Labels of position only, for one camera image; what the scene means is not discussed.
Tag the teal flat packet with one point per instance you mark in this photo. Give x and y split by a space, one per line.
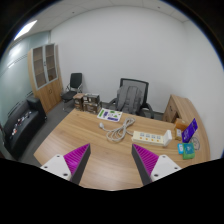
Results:
188 149

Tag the brown cardboard box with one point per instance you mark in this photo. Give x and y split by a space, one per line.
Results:
180 124

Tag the grey backpack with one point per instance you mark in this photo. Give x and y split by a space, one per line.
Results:
130 99

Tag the wooden cabinet with glass doors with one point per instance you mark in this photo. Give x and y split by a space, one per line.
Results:
50 90

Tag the purple standing pouch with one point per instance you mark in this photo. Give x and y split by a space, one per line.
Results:
189 130

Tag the ceiling light panel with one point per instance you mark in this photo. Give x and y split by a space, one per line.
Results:
26 29

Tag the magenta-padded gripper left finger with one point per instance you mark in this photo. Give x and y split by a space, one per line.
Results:
60 165

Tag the cream power strip orange buttons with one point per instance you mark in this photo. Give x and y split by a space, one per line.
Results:
146 137

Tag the black mesh office chair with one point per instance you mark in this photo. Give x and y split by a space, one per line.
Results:
146 90

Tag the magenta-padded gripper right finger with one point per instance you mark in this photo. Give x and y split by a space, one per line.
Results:
162 165

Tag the black leather sofa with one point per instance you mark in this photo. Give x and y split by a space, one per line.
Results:
23 130

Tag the black visitor chair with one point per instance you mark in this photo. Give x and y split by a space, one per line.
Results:
76 81

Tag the green cloth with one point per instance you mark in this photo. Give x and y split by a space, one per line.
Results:
189 156

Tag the stack of cardboard boxes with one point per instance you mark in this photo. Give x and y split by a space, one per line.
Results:
90 102

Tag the wooden side cabinet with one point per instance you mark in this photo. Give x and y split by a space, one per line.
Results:
170 111

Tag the white green purple printed sheet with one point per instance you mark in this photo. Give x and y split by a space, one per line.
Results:
110 114

